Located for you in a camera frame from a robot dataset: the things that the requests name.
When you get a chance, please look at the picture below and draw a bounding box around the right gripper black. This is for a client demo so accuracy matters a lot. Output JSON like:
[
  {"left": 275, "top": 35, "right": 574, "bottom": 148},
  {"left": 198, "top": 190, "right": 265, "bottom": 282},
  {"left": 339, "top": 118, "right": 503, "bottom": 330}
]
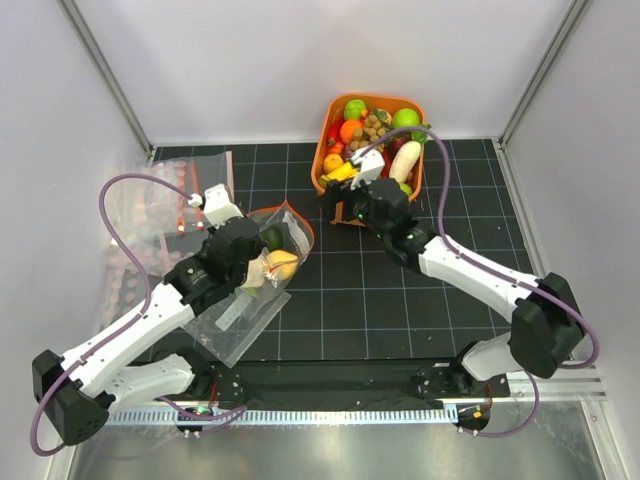
[{"left": 317, "top": 170, "right": 390, "bottom": 241}]

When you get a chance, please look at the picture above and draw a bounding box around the white cauliflower toy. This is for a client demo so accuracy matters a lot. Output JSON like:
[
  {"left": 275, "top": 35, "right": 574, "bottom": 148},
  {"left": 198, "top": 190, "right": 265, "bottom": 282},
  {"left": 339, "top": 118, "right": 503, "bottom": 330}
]
[{"left": 240, "top": 255, "right": 270, "bottom": 298}]

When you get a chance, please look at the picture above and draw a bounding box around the dark green avocado toy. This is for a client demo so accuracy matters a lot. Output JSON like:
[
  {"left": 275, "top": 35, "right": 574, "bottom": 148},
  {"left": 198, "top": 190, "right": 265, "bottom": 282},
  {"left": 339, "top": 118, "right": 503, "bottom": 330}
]
[{"left": 260, "top": 222, "right": 290, "bottom": 252}]

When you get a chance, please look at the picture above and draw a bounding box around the yellow lemon toy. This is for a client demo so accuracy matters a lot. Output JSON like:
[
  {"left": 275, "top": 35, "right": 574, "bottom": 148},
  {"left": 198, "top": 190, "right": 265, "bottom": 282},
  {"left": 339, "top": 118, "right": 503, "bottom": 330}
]
[{"left": 266, "top": 250, "right": 299, "bottom": 282}]

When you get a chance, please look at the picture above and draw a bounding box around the orange zipper clear bag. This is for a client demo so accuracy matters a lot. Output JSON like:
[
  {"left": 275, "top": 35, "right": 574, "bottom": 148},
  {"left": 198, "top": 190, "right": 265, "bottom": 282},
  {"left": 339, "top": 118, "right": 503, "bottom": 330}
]
[{"left": 239, "top": 201, "right": 315, "bottom": 321}]

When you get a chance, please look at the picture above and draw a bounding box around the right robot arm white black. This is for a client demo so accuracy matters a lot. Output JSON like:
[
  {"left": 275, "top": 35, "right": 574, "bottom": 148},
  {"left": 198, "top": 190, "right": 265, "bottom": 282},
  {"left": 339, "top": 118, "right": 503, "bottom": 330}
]
[{"left": 318, "top": 178, "right": 586, "bottom": 396}]

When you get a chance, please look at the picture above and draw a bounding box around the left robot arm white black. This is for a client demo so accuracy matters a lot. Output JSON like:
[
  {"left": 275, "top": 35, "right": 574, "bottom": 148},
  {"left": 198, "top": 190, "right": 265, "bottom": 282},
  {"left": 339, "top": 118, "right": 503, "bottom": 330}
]
[{"left": 30, "top": 216, "right": 266, "bottom": 456}]

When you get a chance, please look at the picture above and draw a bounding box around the red zipper clear bag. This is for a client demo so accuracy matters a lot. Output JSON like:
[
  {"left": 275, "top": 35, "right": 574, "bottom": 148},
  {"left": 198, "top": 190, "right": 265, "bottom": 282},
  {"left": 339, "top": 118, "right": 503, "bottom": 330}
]
[{"left": 177, "top": 160, "right": 204, "bottom": 234}]

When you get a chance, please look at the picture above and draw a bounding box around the blue zipper clear bag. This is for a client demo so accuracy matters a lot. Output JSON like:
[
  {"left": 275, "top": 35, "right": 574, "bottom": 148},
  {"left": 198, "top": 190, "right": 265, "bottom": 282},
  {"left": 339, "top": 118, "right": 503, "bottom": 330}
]
[{"left": 184, "top": 289, "right": 291, "bottom": 368}]

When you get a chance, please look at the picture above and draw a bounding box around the yellow banana bunch toy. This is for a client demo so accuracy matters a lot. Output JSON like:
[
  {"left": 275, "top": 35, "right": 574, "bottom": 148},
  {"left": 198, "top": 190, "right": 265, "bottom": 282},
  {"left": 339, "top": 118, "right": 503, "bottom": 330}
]
[{"left": 319, "top": 161, "right": 359, "bottom": 187}]

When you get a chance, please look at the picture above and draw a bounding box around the small tangerine toy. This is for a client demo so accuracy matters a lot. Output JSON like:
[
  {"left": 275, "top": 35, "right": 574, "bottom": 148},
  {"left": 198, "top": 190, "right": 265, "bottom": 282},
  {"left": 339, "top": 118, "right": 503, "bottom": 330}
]
[{"left": 323, "top": 154, "right": 345, "bottom": 176}]

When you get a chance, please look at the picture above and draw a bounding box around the red chili toy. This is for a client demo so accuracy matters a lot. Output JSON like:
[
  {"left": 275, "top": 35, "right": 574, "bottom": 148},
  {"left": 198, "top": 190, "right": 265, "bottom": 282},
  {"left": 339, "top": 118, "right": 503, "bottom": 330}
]
[{"left": 326, "top": 117, "right": 345, "bottom": 146}]

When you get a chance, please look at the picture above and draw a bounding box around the orange fruit toy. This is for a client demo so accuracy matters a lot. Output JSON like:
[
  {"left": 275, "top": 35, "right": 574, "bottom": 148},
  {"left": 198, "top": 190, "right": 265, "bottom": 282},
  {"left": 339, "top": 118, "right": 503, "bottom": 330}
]
[{"left": 339, "top": 119, "right": 363, "bottom": 144}]

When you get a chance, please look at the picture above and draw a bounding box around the green pear toy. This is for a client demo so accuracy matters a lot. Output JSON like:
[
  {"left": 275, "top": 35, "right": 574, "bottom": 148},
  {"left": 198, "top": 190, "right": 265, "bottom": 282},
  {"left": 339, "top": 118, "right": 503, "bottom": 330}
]
[{"left": 399, "top": 182, "right": 413, "bottom": 197}]

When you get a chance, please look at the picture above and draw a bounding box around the brown longan bunch toy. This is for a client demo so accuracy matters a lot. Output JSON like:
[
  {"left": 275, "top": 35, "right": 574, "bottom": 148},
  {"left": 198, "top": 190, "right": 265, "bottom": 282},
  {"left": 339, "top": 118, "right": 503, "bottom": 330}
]
[{"left": 348, "top": 110, "right": 391, "bottom": 151}]

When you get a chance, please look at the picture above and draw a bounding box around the white radish toy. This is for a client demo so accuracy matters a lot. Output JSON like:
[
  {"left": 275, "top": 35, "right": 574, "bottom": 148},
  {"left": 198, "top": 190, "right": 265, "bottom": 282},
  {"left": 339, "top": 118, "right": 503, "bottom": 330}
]
[{"left": 389, "top": 141, "right": 422, "bottom": 183}]

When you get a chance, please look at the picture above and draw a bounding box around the black grid mat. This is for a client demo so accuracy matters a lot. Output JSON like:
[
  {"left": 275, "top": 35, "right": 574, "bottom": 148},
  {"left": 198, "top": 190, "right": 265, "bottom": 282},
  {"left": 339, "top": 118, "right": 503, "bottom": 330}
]
[{"left": 94, "top": 138, "right": 571, "bottom": 362}]

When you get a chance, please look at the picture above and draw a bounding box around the orange plastic basket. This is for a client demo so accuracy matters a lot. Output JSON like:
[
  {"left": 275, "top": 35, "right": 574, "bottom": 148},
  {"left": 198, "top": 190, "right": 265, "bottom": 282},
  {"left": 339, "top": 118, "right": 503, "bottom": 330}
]
[{"left": 311, "top": 93, "right": 429, "bottom": 226}]

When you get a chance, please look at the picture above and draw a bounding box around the green apple toy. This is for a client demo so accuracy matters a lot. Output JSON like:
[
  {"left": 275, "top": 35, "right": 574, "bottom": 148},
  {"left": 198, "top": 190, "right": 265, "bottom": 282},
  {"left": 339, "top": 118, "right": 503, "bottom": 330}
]
[{"left": 391, "top": 108, "right": 421, "bottom": 129}]

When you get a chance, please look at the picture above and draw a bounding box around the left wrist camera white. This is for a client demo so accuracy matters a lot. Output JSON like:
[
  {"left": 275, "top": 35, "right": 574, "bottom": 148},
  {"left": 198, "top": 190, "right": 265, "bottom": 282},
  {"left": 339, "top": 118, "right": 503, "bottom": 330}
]
[{"left": 187, "top": 184, "right": 244, "bottom": 228}]

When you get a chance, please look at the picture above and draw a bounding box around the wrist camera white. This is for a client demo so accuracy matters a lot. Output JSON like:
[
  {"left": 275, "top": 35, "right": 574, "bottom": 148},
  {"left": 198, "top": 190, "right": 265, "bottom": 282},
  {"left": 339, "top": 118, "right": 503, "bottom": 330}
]
[
  {"left": 350, "top": 148, "right": 385, "bottom": 190},
  {"left": 187, "top": 184, "right": 244, "bottom": 228}
]

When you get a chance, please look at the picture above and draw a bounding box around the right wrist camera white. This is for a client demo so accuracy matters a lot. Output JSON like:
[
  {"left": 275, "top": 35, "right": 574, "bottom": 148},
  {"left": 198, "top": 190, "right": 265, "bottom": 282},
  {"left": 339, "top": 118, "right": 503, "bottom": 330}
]
[{"left": 350, "top": 148, "right": 385, "bottom": 190}]

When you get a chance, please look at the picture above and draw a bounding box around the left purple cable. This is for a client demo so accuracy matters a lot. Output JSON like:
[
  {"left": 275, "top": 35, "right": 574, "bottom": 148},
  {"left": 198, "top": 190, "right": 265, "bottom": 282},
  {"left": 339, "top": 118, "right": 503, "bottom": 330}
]
[{"left": 30, "top": 172, "right": 249, "bottom": 459}]

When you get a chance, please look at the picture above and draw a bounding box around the purple cable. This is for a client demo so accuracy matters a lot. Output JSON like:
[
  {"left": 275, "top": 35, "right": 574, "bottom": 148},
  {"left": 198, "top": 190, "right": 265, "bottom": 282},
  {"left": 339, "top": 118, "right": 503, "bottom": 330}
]
[
  {"left": 30, "top": 172, "right": 249, "bottom": 459},
  {"left": 357, "top": 125, "right": 601, "bottom": 440}
]

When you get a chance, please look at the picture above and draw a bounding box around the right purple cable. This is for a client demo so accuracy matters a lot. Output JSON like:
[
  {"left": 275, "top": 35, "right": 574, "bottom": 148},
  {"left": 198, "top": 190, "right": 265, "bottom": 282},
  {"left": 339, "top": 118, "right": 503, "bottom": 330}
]
[{"left": 357, "top": 125, "right": 601, "bottom": 440}]

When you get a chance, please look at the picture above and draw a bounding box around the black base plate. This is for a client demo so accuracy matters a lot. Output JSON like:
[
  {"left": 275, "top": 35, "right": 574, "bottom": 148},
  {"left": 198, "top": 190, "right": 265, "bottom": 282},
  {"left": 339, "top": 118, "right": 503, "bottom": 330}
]
[{"left": 169, "top": 358, "right": 510, "bottom": 409}]

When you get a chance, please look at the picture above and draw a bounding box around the grey slotted cable duct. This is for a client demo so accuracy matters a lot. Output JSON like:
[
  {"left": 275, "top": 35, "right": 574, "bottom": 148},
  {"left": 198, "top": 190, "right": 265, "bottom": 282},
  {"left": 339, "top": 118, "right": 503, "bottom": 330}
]
[{"left": 106, "top": 404, "right": 458, "bottom": 427}]

